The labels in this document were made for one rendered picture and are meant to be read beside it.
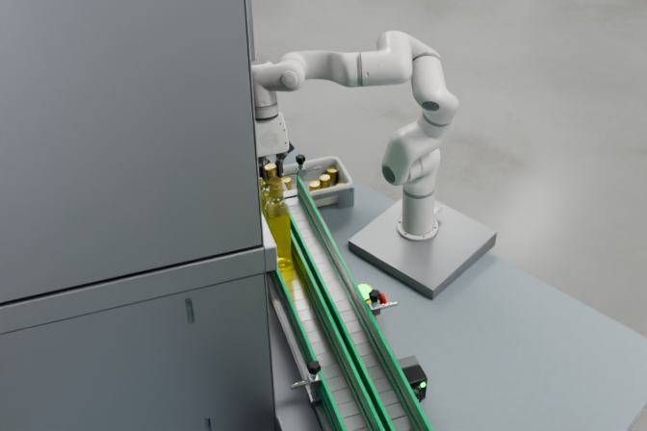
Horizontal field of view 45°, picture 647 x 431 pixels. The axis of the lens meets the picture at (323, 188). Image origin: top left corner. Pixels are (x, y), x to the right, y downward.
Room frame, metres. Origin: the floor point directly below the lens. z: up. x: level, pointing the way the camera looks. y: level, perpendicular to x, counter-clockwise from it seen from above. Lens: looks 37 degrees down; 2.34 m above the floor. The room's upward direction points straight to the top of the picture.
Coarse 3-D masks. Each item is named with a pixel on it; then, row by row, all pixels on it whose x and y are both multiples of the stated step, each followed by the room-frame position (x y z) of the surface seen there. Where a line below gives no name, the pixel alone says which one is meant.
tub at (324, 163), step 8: (312, 160) 2.12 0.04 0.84; (320, 160) 2.12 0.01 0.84; (328, 160) 2.13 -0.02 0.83; (336, 160) 2.12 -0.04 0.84; (288, 168) 2.08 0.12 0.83; (344, 168) 2.07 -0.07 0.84; (288, 176) 2.08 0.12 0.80; (296, 176) 2.09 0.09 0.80; (304, 176) 2.10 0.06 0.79; (312, 176) 2.11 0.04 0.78; (344, 176) 2.05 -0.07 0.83; (296, 184) 2.08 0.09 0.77; (336, 184) 2.08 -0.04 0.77; (312, 192) 1.94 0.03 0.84; (320, 192) 1.95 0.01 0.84
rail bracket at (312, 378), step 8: (312, 360) 1.13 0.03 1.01; (312, 368) 1.10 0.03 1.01; (320, 368) 1.11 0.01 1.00; (312, 376) 1.11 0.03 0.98; (320, 376) 1.12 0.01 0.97; (296, 384) 1.10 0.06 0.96; (304, 384) 1.10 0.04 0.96; (312, 384) 1.10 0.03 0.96; (320, 384) 1.11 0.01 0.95; (312, 392) 1.11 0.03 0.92; (312, 400) 1.10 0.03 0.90; (320, 400) 1.11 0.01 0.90
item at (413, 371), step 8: (400, 360) 1.27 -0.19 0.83; (408, 360) 1.27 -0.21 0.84; (416, 360) 1.27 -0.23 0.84; (408, 368) 1.24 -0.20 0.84; (416, 368) 1.24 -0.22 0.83; (408, 376) 1.22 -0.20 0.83; (416, 376) 1.22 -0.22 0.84; (424, 376) 1.22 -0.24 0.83; (416, 384) 1.21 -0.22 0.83; (424, 392) 1.21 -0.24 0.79
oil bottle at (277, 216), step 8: (272, 208) 1.56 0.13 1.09; (280, 208) 1.56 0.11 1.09; (288, 208) 1.57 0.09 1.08; (272, 216) 1.55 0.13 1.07; (280, 216) 1.55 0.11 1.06; (288, 216) 1.56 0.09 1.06; (272, 224) 1.55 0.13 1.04; (280, 224) 1.55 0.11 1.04; (288, 224) 1.56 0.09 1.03; (272, 232) 1.55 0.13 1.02; (280, 232) 1.55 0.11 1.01; (288, 232) 1.56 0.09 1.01; (280, 240) 1.55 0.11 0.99; (288, 240) 1.56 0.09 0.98; (280, 248) 1.55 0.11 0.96; (288, 248) 1.56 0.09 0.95; (280, 256) 1.55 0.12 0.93; (288, 256) 1.56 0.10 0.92; (280, 264) 1.55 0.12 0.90; (288, 264) 1.56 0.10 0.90
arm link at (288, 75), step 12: (264, 60) 1.72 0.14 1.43; (288, 60) 1.69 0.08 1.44; (252, 72) 1.67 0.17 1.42; (264, 72) 1.66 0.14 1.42; (276, 72) 1.66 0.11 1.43; (288, 72) 1.65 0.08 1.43; (300, 72) 1.65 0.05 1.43; (264, 84) 1.65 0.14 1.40; (276, 84) 1.65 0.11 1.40; (288, 84) 1.64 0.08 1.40; (300, 84) 1.64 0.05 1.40; (264, 96) 1.65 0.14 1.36; (276, 96) 1.68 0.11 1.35
